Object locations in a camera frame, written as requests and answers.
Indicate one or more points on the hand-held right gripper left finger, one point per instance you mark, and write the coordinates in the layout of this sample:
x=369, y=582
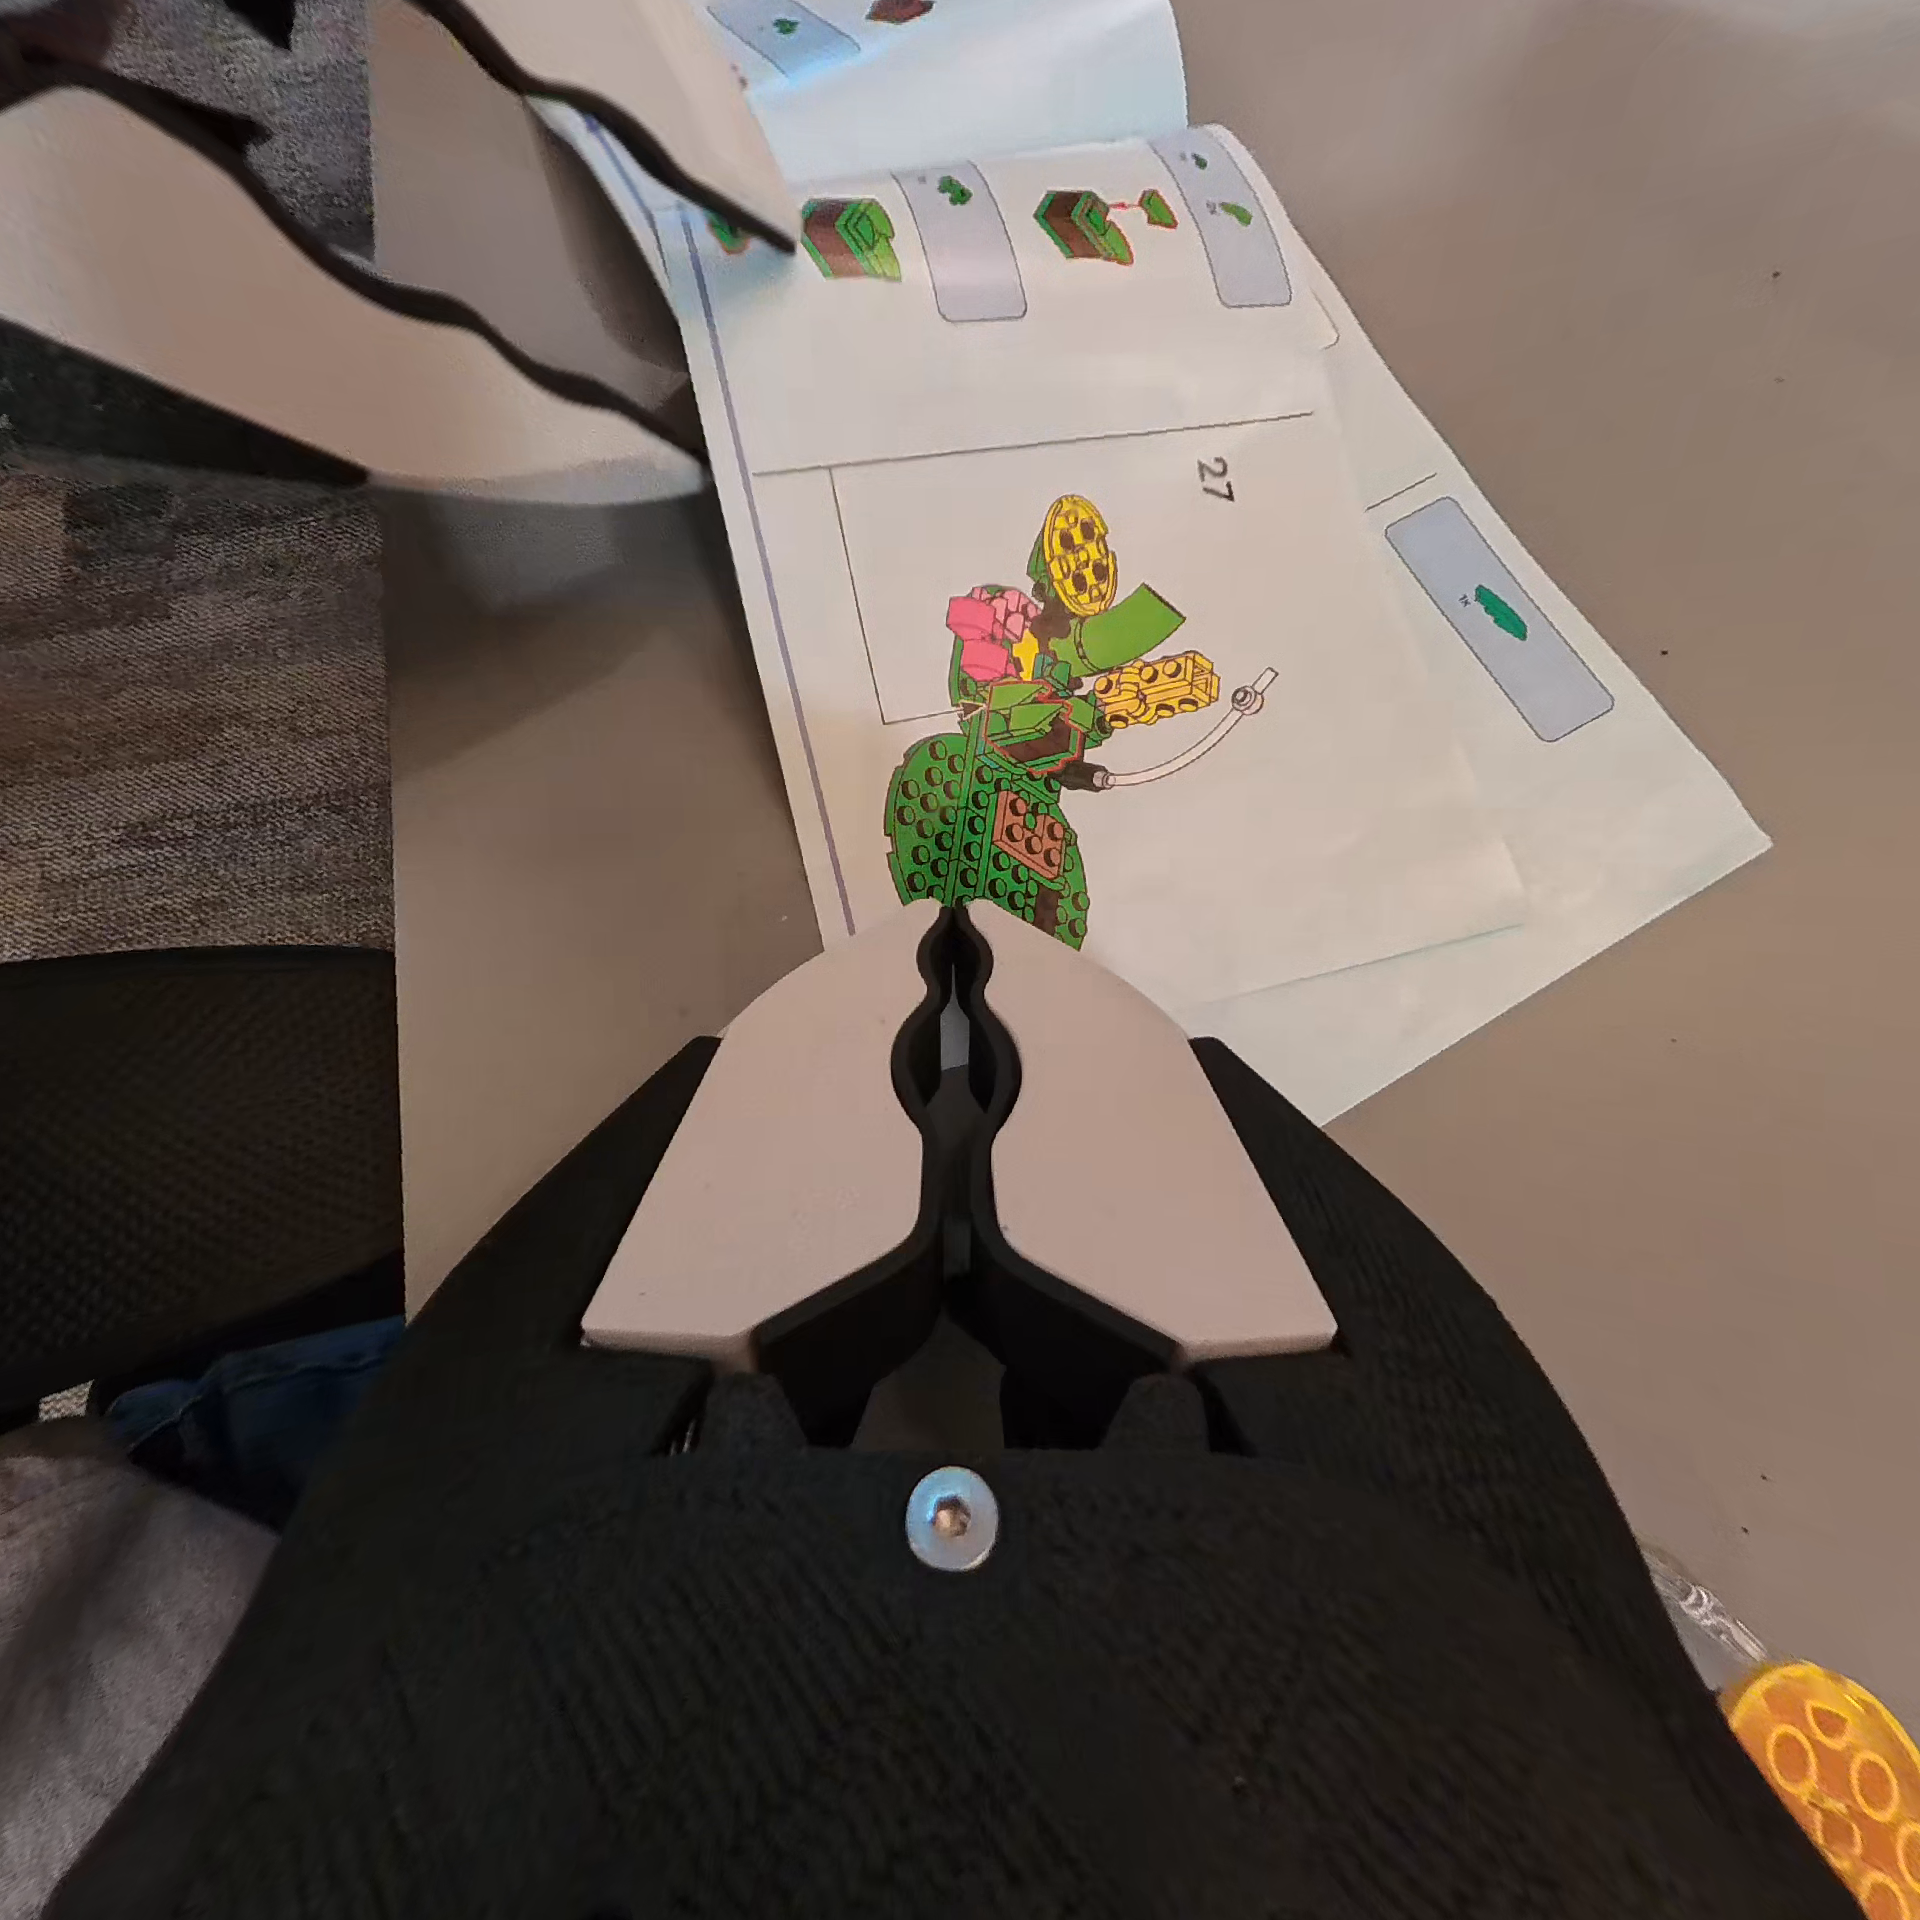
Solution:
x=764, y=1185

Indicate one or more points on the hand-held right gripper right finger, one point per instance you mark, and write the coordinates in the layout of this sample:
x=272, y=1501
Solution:
x=1141, y=1202

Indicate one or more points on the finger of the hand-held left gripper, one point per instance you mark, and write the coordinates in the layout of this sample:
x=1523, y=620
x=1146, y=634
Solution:
x=661, y=76
x=195, y=285

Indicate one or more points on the person's blue jeans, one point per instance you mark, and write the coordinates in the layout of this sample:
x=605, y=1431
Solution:
x=253, y=1412

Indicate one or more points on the white instruction booklet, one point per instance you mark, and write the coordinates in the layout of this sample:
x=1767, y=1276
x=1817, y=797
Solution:
x=1141, y=390

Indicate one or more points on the black mesh chair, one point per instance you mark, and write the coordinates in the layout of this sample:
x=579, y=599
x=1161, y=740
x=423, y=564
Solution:
x=181, y=1155

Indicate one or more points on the clear plastic toy piece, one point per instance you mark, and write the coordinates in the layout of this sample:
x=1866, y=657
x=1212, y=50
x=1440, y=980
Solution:
x=1693, y=1622

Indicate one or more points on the person's grey shirt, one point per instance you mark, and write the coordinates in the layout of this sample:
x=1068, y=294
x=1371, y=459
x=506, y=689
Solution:
x=106, y=1635

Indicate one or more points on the yellow transparent toy brick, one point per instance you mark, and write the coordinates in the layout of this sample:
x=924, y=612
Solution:
x=1839, y=1787

